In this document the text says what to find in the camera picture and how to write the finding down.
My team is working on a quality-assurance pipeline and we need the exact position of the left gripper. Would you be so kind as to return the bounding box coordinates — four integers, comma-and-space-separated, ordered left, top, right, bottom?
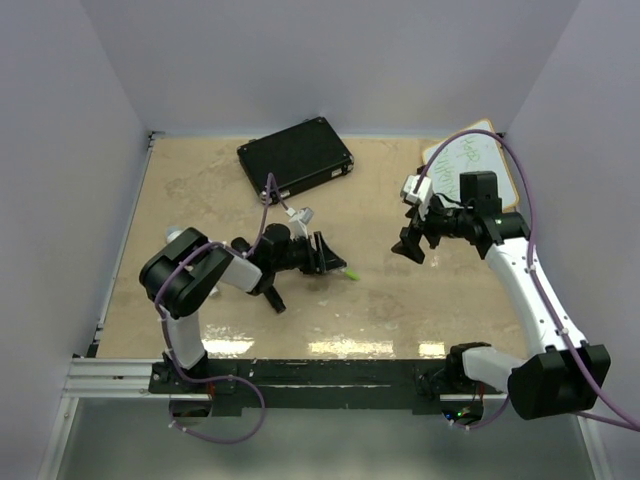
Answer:
272, 231, 346, 274

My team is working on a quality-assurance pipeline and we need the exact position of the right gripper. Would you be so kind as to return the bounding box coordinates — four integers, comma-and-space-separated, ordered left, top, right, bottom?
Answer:
392, 192, 473, 264

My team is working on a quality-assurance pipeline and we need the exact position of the green marker cap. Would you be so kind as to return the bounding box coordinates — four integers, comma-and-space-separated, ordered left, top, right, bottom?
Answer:
345, 269, 360, 281

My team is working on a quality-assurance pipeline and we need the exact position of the orange framed whiteboard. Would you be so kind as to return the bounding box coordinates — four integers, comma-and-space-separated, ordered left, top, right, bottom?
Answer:
427, 134, 519, 212

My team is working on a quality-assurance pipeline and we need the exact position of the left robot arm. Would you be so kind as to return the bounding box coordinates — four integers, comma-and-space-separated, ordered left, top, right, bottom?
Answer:
139, 223, 347, 392

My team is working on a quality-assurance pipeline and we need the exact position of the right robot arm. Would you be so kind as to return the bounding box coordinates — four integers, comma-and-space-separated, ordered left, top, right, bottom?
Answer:
391, 171, 611, 420

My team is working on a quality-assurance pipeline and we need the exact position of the black microphone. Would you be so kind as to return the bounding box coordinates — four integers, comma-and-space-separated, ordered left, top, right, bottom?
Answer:
247, 238, 286, 314

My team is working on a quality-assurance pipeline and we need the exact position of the black hard case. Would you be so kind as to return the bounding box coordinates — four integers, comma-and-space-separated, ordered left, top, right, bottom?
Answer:
237, 116, 354, 201

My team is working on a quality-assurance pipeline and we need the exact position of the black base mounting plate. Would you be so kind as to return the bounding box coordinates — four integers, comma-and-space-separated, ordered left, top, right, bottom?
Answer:
149, 359, 495, 416

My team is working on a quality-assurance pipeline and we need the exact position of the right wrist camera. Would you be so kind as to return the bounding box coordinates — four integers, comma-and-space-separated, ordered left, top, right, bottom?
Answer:
400, 175, 433, 206

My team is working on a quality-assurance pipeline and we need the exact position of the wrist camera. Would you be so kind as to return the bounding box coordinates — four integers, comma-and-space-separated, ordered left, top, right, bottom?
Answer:
400, 175, 433, 206
286, 207, 314, 238

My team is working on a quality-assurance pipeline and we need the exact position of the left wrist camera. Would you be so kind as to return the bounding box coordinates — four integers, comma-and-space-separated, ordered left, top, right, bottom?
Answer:
286, 207, 314, 238

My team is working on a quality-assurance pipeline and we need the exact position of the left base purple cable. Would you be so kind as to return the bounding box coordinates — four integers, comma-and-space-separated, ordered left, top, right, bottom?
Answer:
168, 375, 270, 445

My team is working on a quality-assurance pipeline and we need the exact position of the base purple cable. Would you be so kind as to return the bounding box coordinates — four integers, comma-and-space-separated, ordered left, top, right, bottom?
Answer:
168, 375, 270, 445
449, 392, 510, 431

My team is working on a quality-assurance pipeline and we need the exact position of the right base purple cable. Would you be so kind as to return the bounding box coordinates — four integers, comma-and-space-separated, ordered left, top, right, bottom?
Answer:
449, 392, 510, 431

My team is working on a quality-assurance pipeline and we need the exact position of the aluminium table frame rail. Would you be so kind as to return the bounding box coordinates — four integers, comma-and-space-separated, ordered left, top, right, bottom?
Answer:
62, 355, 592, 401

